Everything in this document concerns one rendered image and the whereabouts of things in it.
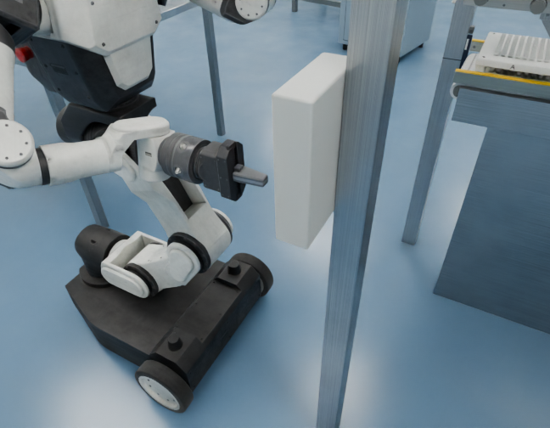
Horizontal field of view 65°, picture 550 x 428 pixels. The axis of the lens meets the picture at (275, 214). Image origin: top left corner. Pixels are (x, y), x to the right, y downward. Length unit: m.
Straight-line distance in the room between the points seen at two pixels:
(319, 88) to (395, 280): 1.40
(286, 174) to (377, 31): 0.22
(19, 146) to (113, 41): 0.33
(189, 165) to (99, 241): 0.89
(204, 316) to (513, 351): 1.11
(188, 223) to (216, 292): 0.46
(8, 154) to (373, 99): 0.57
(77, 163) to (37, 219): 1.66
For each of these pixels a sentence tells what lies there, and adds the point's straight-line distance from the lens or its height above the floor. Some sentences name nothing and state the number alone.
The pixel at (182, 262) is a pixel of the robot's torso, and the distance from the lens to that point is 1.24.
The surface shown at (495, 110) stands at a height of 0.83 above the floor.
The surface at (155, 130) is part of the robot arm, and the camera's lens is 0.88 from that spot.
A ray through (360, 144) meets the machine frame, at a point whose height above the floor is 1.05.
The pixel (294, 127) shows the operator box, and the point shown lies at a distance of 0.59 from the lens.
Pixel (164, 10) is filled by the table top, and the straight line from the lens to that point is 2.29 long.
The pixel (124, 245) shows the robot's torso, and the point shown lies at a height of 0.35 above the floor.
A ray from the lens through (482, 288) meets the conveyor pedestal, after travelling 1.83.
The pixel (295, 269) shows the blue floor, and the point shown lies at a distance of 1.90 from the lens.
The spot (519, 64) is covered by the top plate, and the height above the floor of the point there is 0.96.
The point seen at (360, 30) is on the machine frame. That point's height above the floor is 1.21.
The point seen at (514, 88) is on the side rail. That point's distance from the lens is 1.35.
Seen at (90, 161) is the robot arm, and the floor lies 0.98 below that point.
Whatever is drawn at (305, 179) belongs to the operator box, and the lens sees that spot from 0.62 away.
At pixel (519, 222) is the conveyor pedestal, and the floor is 0.45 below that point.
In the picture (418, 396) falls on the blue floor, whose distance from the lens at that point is 1.63.
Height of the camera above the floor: 1.40
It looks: 40 degrees down
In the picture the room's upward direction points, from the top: 2 degrees counter-clockwise
